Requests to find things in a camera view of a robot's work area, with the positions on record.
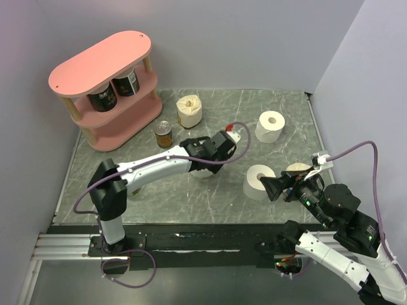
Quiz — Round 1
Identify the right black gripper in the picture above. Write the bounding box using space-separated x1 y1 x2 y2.
258 165 332 226

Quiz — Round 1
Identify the black paper roll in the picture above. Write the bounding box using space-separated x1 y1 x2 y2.
86 82 117 112

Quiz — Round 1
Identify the white paper roll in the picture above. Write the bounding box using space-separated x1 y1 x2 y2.
243 165 276 201
255 111 286 144
190 169 213 179

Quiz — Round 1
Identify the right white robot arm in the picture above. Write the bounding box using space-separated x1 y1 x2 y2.
259 170 406 304

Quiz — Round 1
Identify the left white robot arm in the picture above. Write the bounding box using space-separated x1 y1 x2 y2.
89 131 240 255

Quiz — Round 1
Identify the pink three-tier shelf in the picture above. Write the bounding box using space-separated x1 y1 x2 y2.
48 30 163 152

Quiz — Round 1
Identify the printed wrapped paper roll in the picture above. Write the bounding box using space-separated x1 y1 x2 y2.
284 162 314 194

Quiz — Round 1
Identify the beige wrapped paper roll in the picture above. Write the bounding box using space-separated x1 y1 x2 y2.
176 95 203 129

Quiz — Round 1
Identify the food tin can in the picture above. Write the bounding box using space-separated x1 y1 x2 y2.
154 121 173 148

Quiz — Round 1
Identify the green glass bottle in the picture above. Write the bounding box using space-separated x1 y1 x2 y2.
127 187 141 197

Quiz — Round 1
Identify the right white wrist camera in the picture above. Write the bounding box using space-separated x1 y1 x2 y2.
304 151 333 181

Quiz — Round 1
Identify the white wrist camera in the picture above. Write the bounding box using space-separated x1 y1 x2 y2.
304 151 333 181
225 124 241 145

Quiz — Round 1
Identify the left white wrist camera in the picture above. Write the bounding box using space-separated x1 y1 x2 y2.
225 124 241 145

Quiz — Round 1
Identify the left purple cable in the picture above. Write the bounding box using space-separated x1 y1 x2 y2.
72 122 252 289

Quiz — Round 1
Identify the purple cable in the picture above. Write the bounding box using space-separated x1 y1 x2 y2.
72 122 252 289
327 141 407 280

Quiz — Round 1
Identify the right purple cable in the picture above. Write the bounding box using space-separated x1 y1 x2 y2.
327 141 407 280

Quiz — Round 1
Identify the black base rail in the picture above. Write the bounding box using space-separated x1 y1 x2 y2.
87 224 338 271

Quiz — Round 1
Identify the aluminium frame rail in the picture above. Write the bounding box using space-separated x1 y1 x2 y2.
15 231 96 305

